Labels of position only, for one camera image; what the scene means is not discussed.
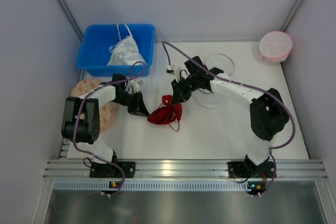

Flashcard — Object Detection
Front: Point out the red bra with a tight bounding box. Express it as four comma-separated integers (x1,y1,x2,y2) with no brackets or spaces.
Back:
147,94,183,132

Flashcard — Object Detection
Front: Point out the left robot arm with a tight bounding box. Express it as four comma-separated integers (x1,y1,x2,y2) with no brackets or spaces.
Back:
61,74,150,167

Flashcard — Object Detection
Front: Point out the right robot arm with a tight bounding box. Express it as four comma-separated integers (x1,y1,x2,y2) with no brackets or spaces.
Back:
166,56,289,177

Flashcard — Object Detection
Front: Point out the floral patterned bra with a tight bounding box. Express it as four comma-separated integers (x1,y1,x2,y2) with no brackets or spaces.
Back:
71,78,118,133

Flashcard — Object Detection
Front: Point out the white bra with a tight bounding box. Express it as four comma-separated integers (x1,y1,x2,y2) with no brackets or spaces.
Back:
107,24,145,66

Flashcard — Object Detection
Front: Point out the pink trimmed mesh laundry bag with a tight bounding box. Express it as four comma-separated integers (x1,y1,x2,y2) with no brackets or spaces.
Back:
259,31,293,64

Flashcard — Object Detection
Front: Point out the blue plastic bin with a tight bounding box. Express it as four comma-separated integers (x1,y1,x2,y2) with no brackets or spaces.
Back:
76,24,155,77

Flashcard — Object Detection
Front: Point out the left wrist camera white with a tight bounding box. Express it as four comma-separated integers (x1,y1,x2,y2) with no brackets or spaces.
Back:
131,80,144,93

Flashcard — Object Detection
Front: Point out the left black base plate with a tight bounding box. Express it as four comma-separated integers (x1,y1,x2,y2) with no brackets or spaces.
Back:
89,162,135,178

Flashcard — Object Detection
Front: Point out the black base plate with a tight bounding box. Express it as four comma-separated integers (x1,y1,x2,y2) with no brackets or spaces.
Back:
89,162,135,178
228,159,275,179

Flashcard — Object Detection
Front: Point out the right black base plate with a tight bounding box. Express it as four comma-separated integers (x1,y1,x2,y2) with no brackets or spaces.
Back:
228,159,275,179

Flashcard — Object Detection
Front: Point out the slotted cable duct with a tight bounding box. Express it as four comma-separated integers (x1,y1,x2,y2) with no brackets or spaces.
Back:
54,180,263,191

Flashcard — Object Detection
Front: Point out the aluminium mounting rail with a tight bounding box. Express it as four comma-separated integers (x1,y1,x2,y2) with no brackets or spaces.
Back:
43,159,328,181

